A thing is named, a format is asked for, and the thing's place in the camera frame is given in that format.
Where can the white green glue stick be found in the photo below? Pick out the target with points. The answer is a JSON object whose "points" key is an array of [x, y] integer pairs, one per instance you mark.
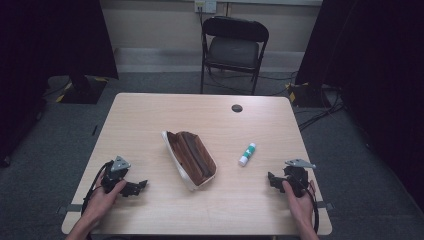
{"points": [[247, 154]]}

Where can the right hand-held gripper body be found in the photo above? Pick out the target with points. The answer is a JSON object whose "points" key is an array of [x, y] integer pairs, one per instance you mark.
{"points": [[296, 178]]}

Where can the black folding chair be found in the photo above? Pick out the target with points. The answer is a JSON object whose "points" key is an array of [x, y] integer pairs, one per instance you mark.
{"points": [[233, 50]]}

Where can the black stand base yellow tape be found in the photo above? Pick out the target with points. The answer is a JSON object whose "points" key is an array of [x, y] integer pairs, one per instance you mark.
{"points": [[308, 95], [83, 90]]}

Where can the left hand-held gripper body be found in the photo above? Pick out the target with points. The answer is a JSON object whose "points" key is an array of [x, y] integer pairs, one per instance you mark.
{"points": [[113, 175]]}

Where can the person's right hand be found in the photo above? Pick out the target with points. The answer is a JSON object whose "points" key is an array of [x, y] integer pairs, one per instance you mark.
{"points": [[300, 206]]}

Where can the brown pencil case white rim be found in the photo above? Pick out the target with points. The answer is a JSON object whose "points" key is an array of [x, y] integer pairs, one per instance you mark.
{"points": [[195, 160]]}

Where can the person's left hand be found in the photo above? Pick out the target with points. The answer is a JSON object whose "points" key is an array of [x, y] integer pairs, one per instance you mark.
{"points": [[103, 200]]}

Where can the white wall socket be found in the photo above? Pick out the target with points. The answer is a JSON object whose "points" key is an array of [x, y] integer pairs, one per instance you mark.
{"points": [[205, 6]]}

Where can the grey table side bracket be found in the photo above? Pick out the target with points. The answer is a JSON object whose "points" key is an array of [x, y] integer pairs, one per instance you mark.
{"points": [[68, 209], [326, 205]]}

